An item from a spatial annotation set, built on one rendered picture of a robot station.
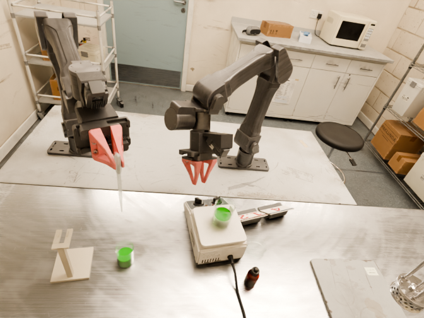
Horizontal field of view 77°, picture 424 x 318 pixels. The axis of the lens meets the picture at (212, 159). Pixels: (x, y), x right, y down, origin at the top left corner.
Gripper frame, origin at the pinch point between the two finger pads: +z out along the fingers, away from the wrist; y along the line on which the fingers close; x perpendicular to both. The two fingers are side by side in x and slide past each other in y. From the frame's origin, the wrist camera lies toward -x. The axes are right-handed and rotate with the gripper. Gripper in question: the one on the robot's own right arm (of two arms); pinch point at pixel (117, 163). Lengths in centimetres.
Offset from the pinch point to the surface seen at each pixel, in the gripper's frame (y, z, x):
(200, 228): 17.4, 5.7, 23.0
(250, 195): 44, -3, 32
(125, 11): 98, -283, 45
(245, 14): 213, -219, 27
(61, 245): -12.0, -1.2, 19.4
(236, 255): 24.3, 14.0, 28.6
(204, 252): 15.9, 10.9, 25.1
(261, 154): 64, -19, 32
